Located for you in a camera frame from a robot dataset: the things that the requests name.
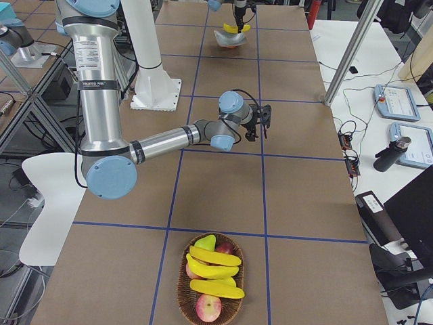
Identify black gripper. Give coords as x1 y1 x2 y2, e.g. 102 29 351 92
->
244 104 269 142
234 5 246 33

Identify yellow banana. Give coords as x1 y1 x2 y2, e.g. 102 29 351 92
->
223 23 251 34
189 246 242 266
189 279 246 299
186 253 240 279

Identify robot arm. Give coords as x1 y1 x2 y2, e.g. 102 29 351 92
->
56 1 271 200
207 0 250 34

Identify grey square plate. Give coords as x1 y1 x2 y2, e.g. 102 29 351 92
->
214 30 247 48

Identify brown wicker basket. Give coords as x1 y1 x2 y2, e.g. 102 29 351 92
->
176 233 244 325

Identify blue tape line lengthwise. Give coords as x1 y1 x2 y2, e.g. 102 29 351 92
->
255 9 272 324

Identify blue tape line crosswise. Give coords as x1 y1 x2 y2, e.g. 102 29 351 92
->
163 148 344 161

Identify dark red apple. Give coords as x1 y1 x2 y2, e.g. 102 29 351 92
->
214 242 234 255

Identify green pear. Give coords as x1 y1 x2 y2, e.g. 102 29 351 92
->
193 234 217 251

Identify dark grey bottle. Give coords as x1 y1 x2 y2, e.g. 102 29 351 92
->
373 136 411 172

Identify teach pendant upper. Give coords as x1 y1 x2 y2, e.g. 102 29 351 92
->
373 84 420 122

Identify teach pendant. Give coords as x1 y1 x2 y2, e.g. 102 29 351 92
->
373 84 420 122
389 122 432 169

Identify black box with label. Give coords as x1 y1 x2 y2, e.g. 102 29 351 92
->
355 191 407 246

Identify teach pendant lower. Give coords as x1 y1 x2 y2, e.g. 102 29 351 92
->
389 122 432 169

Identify black monitor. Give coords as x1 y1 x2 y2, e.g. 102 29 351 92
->
385 167 432 266

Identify pink red apple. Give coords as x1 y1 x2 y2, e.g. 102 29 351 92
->
196 294 222 322

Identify white chair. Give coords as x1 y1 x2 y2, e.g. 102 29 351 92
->
19 152 85 267

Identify aluminium frame post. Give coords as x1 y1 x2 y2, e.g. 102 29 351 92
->
324 0 383 106

